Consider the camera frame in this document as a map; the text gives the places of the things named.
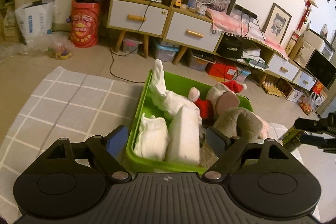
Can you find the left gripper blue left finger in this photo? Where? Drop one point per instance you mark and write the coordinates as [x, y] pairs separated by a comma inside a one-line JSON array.
[[104, 151]]

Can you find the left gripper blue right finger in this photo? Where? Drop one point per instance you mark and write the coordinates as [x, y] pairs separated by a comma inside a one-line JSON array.
[[229, 152]]

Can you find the white cloth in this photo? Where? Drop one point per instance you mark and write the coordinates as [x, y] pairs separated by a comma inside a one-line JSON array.
[[153, 138]]

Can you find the white foam sponge block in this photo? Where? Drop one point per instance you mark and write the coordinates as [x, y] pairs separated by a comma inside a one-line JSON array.
[[183, 131]]

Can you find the red white santa plush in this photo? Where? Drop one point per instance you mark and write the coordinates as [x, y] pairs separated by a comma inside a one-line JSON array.
[[219, 98]]

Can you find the dark tall drink can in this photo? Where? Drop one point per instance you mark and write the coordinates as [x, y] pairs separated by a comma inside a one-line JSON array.
[[290, 139]]

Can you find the black monitor screen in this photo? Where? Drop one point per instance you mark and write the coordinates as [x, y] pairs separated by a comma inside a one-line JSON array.
[[321, 68]]

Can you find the grey checked tablecloth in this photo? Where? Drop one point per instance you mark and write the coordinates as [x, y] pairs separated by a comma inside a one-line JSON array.
[[46, 176]]

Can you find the red box under console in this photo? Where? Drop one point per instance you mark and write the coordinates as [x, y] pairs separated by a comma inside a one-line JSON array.
[[221, 70]]

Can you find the green plastic storage bin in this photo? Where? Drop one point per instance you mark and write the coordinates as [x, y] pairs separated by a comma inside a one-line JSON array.
[[178, 84]]

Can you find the black bag in console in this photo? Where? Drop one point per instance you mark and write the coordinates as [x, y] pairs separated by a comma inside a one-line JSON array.
[[230, 47]]

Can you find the framed cartoon picture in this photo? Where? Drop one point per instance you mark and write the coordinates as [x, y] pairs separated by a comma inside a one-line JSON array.
[[277, 23]]

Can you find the low yellow tv console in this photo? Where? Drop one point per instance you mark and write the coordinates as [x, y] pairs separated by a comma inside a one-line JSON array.
[[195, 32]]

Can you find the pink checked cloth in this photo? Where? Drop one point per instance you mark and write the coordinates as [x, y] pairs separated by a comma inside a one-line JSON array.
[[246, 28]]

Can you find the white blue paper bag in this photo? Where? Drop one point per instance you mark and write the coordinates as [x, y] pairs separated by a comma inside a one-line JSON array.
[[35, 18]]

